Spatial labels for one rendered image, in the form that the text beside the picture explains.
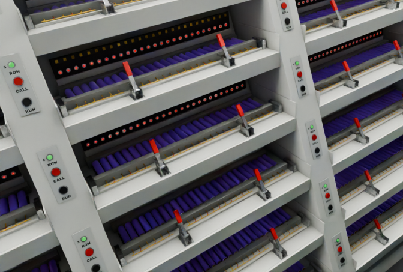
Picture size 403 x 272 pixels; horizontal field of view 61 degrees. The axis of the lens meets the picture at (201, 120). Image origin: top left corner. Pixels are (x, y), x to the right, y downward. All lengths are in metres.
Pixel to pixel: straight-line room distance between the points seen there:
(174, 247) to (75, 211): 0.28
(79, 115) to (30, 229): 0.27
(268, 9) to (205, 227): 0.62
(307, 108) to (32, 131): 0.74
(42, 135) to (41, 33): 0.21
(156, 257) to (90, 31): 0.57
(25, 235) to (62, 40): 0.42
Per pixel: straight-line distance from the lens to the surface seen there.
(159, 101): 0.83
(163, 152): 0.91
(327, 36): 1.14
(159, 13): 0.85
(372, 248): 1.46
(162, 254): 0.94
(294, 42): 1.04
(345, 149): 1.25
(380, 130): 1.38
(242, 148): 0.95
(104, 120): 0.80
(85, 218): 0.83
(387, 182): 1.45
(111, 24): 0.81
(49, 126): 0.78
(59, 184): 0.80
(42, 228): 0.85
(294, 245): 1.17
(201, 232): 0.96
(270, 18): 1.01
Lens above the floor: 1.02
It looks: 12 degrees down
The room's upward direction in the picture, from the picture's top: 17 degrees counter-clockwise
